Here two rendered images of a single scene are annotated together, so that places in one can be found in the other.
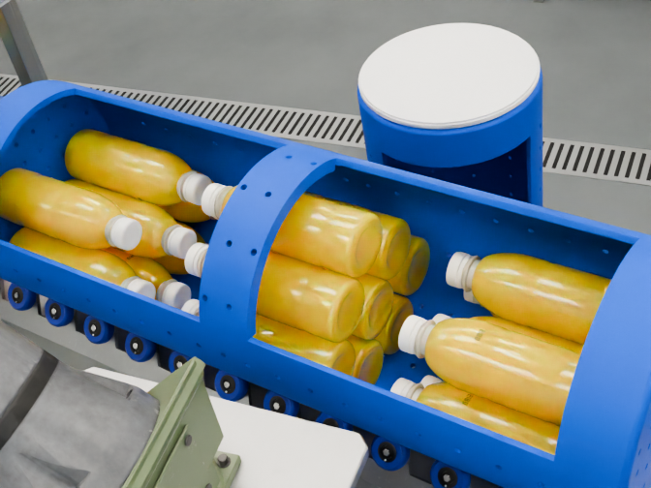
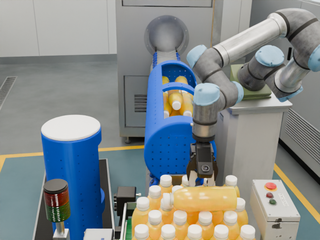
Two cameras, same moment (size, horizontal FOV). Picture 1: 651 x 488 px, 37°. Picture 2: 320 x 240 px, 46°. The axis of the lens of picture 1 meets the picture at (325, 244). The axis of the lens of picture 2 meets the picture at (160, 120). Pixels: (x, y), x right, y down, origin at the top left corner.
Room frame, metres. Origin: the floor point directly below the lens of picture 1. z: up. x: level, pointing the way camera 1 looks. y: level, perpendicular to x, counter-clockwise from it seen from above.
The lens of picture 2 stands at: (2.02, 1.29, 1.83)
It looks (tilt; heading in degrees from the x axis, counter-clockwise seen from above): 24 degrees down; 229
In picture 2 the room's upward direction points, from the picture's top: 1 degrees clockwise
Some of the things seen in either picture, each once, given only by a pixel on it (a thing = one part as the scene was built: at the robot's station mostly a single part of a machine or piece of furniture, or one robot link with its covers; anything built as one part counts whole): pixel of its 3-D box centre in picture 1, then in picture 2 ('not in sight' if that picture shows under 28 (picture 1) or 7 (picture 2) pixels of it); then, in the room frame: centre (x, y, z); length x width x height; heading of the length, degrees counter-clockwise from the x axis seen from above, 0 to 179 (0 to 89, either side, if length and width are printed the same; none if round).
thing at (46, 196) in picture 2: not in sight; (56, 194); (1.68, 0.49, 1.23); 0.06 x 0.06 x 0.04
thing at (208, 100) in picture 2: not in sight; (206, 103); (1.22, 0.58, 1.40); 0.09 x 0.08 x 0.11; 4
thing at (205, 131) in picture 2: not in sight; (203, 127); (1.23, 0.58, 1.33); 0.08 x 0.08 x 0.05
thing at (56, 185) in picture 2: not in sight; (58, 209); (1.68, 0.49, 1.18); 0.06 x 0.06 x 0.16
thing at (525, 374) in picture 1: (510, 368); (182, 87); (0.60, -0.15, 1.12); 0.20 x 0.07 x 0.07; 50
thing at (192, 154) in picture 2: not in sight; (202, 149); (1.22, 0.58, 1.24); 0.09 x 0.08 x 0.12; 50
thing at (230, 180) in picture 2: not in sight; (231, 180); (1.11, 0.62, 1.10); 0.04 x 0.04 x 0.02
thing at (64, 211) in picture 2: not in sight; (58, 207); (1.68, 0.49, 1.18); 0.06 x 0.06 x 0.05
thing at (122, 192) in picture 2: not in sight; (127, 203); (1.34, 0.33, 0.95); 0.10 x 0.07 x 0.10; 140
